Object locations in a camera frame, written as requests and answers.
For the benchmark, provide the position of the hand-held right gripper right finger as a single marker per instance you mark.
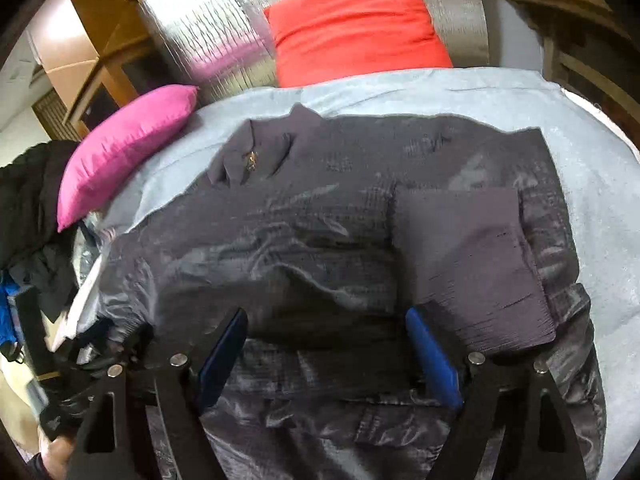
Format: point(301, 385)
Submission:
point(435, 360)

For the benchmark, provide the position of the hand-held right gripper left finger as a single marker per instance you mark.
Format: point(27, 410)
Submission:
point(220, 360)

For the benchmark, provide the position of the dark quilted jacket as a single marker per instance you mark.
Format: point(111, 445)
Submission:
point(310, 240)

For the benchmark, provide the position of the pile of black clothes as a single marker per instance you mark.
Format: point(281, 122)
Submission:
point(30, 200)

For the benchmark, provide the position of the person's left hand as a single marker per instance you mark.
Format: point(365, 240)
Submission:
point(57, 457)

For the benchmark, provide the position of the pale pink bed sheet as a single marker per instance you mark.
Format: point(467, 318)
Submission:
point(85, 305)

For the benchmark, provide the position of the blue jacket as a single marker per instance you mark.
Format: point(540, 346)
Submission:
point(6, 320)

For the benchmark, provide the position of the clear plastic bag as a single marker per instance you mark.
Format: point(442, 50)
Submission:
point(87, 260)

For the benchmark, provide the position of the grey blanket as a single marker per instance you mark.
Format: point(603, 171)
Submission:
point(590, 200)

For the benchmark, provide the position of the pink pillow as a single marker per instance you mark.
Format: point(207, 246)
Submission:
point(120, 155)

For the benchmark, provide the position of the brown slatted door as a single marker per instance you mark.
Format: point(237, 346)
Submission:
point(52, 115)

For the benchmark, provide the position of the wooden bench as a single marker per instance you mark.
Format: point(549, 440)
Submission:
point(575, 70)

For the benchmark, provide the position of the silver foil insulation mat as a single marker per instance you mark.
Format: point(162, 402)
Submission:
point(200, 20)

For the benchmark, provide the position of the red-orange pillow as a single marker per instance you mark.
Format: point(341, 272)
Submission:
point(350, 25)

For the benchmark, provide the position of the wooden cabinet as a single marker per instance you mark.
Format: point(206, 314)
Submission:
point(100, 25)

